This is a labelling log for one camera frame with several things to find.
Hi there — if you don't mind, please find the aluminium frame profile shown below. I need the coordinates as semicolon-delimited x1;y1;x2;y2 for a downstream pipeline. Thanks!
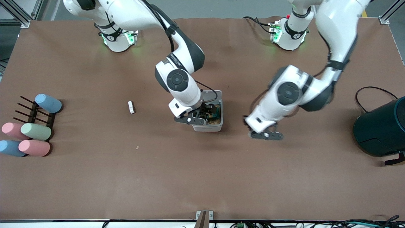
0;0;43;29
378;0;405;26

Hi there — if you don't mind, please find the white square trash bin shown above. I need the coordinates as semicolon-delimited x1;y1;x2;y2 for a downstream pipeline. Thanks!
192;90;223;132

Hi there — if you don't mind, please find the black cup rack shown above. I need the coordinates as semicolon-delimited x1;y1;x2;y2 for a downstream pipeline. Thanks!
13;96;57;140

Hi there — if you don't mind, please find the blue plastic cup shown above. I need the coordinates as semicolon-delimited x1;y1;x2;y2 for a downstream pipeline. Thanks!
0;140;27;157
35;94;63;114

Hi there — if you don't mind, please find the black base power cable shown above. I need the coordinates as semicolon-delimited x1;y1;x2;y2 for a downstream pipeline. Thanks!
243;16;273;34

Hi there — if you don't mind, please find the black looped cable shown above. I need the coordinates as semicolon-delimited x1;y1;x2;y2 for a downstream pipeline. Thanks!
355;86;398;113

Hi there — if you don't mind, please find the brown paper table cover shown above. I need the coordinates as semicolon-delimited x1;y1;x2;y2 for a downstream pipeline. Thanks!
0;16;405;221

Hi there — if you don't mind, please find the pink plastic cup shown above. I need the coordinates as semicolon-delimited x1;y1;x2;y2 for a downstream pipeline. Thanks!
18;140;50;157
2;123;30;140

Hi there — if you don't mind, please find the dark teal round container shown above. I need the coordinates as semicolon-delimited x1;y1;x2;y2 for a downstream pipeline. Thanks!
353;97;405;157

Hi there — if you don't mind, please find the green plastic cup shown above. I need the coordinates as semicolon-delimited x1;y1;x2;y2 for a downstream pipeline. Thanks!
21;123;52;141

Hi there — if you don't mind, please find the bundle of black cables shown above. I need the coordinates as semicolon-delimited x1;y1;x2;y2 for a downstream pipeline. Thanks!
329;215;405;228

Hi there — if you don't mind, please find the black curved foot piece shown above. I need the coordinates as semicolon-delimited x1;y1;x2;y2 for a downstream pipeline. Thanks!
384;152;405;166

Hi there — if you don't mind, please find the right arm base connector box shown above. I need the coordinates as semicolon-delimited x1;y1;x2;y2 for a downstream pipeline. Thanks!
126;30;139;45

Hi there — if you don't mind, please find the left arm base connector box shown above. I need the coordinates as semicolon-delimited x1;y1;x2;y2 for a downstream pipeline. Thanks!
269;21;283;44

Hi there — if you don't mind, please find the metal table edge bracket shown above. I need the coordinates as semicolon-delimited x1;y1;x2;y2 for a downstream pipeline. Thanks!
196;210;214;228

